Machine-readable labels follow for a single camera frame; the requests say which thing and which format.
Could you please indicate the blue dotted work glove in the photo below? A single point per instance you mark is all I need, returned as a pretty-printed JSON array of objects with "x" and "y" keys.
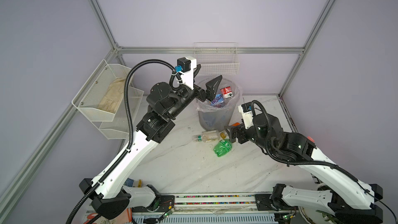
[{"x": 133, "y": 183}]

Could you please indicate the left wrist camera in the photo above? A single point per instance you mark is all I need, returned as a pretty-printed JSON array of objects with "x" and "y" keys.
[{"x": 185, "y": 69}]

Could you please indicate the white mesh shelf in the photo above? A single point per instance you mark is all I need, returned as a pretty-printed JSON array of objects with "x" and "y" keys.
[
  {"x": 90, "y": 100},
  {"x": 119, "y": 128}
]

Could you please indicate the green Sprite bottle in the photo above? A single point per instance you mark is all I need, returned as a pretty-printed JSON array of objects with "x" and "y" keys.
[{"x": 222, "y": 148}]

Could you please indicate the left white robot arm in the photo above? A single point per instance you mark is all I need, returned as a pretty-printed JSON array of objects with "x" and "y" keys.
[{"x": 109, "y": 196}]

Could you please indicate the red label clear bottle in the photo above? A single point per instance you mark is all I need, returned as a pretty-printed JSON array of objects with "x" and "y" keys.
[{"x": 227, "y": 92}]

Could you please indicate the beige glove in shelf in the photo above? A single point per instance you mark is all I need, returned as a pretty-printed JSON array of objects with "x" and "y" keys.
[{"x": 113, "y": 96}]

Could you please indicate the grey mesh waste bin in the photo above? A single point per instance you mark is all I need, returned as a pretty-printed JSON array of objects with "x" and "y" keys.
[{"x": 215, "y": 120}]

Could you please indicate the white mesh lower shelf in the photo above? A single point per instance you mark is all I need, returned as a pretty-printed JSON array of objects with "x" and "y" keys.
[{"x": 119, "y": 128}]

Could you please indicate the clear green cap bottle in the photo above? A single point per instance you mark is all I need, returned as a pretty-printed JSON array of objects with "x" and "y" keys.
[{"x": 207, "y": 136}]

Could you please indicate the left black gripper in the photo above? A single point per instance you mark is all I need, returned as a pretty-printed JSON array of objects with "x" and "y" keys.
[{"x": 202, "y": 96}]

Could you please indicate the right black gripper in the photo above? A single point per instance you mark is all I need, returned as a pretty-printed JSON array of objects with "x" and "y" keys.
[{"x": 239, "y": 133}]

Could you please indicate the white wire wall basket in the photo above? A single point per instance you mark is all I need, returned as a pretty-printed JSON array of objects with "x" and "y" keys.
[{"x": 216, "y": 58}]

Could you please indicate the white mesh upper shelf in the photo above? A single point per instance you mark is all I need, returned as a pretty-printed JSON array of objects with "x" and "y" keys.
[{"x": 90, "y": 100}]

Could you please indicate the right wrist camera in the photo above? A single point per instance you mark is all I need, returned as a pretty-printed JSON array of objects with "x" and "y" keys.
[{"x": 247, "y": 115}]

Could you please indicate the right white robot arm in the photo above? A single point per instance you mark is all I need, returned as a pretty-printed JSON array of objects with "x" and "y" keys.
[{"x": 340, "y": 199}]

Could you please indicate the large crushed blue label bottle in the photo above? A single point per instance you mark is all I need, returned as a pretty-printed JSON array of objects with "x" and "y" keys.
[{"x": 218, "y": 101}]

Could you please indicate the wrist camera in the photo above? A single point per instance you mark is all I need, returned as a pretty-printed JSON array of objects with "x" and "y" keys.
[
  {"x": 185, "y": 69},
  {"x": 247, "y": 115}
]

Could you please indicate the clear plastic bin liner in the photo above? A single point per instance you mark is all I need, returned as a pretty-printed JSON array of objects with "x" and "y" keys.
[{"x": 231, "y": 103}]

